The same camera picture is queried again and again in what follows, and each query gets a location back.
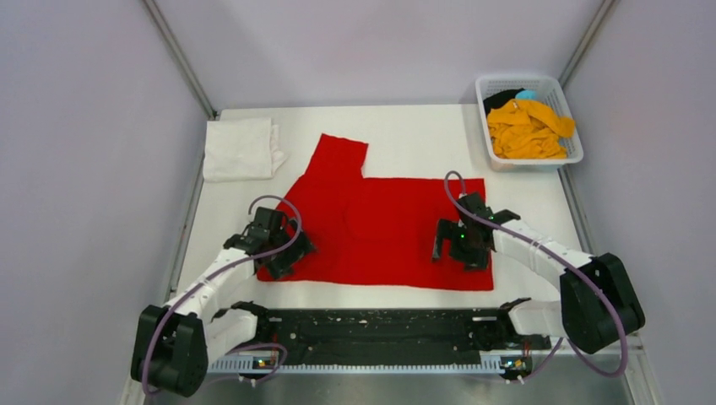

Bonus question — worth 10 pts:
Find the folded white t-shirt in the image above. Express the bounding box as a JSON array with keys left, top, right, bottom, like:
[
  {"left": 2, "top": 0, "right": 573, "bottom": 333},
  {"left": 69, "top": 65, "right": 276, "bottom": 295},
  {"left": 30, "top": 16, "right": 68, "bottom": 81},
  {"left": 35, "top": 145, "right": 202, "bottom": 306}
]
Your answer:
[{"left": 203, "top": 117, "right": 288, "bottom": 183}]

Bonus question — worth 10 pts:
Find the aluminium corner post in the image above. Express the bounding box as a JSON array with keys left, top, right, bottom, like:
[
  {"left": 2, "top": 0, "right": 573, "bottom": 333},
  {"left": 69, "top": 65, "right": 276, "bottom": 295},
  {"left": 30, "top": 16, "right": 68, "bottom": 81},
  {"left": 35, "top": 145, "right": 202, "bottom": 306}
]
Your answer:
[
  {"left": 558, "top": 0, "right": 619, "bottom": 88},
  {"left": 139, "top": 0, "right": 218, "bottom": 121}
]

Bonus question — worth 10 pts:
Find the white slotted cable duct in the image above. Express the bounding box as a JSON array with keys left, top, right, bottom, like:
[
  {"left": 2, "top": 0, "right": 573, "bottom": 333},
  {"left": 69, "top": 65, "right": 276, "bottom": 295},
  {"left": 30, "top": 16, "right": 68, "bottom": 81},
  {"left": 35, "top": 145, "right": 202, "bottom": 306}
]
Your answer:
[{"left": 207, "top": 354, "right": 532, "bottom": 375}]

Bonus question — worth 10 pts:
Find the aluminium front rail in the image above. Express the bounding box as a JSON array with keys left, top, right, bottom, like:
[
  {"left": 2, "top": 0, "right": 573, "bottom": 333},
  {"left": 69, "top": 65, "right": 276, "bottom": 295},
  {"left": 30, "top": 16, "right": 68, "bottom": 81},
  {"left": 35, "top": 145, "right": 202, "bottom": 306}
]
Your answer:
[{"left": 133, "top": 316, "right": 644, "bottom": 357}]

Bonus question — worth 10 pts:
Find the white plastic laundry basket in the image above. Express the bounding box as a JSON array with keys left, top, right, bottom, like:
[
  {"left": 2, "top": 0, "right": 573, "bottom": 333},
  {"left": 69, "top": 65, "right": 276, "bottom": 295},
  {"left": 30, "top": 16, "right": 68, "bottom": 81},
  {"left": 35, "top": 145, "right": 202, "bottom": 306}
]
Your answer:
[{"left": 475, "top": 73, "right": 583, "bottom": 171}]

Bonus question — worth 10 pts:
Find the yellow t-shirt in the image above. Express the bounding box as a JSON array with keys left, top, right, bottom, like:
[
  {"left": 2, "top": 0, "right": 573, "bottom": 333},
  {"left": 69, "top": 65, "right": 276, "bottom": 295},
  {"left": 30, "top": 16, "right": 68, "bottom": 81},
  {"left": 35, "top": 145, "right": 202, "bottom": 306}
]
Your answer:
[{"left": 486, "top": 99, "right": 576, "bottom": 159}]

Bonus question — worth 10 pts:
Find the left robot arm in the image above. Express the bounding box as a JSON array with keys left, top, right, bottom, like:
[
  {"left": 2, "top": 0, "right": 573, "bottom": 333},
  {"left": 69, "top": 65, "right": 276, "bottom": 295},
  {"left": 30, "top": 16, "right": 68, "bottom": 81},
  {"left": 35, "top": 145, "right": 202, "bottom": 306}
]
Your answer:
[{"left": 130, "top": 199, "right": 307, "bottom": 397}]

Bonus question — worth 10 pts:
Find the light blue t-shirt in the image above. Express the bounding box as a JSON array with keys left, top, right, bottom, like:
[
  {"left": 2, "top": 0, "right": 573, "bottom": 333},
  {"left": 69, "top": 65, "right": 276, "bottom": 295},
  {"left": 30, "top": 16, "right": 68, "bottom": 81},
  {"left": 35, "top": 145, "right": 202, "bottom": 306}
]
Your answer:
[{"left": 514, "top": 89, "right": 538, "bottom": 100}]

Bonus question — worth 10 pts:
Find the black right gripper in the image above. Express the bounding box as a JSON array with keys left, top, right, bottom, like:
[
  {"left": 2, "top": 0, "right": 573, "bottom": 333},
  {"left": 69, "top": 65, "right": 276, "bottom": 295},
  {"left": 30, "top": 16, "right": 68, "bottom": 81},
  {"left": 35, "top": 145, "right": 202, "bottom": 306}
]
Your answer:
[{"left": 431, "top": 219, "right": 490, "bottom": 274}]

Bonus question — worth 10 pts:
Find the aluminium corner post right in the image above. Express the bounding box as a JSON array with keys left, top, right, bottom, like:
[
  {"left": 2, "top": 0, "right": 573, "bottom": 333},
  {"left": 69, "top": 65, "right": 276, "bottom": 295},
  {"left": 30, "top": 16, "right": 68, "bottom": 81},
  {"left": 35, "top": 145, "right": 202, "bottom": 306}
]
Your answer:
[{"left": 558, "top": 0, "right": 619, "bottom": 88}]

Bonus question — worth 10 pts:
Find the red t-shirt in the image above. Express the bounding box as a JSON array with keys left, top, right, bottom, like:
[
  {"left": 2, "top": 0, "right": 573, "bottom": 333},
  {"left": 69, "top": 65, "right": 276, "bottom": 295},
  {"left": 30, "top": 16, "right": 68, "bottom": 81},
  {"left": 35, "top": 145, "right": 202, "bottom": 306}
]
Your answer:
[{"left": 277, "top": 134, "right": 494, "bottom": 291}]

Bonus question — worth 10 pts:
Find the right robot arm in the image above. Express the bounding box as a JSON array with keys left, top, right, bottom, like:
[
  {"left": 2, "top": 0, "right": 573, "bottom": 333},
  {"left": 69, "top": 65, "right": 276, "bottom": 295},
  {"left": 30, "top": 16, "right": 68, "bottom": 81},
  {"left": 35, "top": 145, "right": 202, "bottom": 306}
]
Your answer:
[{"left": 432, "top": 193, "right": 646, "bottom": 354}]

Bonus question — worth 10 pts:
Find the black t-shirt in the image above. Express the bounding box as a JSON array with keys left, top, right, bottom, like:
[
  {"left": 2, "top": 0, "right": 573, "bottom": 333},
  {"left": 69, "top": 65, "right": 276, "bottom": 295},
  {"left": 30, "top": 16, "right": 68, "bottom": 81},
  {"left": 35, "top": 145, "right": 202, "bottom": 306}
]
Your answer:
[{"left": 483, "top": 88, "right": 525, "bottom": 116}]

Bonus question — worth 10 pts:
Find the aluminium corner post left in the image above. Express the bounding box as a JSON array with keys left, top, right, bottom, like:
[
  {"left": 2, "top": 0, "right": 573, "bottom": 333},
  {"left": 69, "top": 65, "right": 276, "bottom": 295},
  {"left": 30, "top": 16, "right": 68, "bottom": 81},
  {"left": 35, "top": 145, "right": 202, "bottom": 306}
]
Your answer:
[{"left": 139, "top": 0, "right": 218, "bottom": 121}]

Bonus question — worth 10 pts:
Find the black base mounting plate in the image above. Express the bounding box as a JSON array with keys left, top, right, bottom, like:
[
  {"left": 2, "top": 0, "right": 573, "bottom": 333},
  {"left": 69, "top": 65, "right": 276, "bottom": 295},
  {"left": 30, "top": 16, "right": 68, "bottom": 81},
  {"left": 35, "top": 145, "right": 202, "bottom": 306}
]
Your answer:
[{"left": 231, "top": 301, "right": 551, "bottom": 365}]

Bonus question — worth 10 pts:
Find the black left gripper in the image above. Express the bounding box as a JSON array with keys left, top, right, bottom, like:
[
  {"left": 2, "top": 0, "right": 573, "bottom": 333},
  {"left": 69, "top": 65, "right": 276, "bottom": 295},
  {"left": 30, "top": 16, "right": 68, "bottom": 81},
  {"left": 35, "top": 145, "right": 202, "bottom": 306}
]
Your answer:
[{"left": 265, "top": 217, "right": 317, "bottom": 279}]

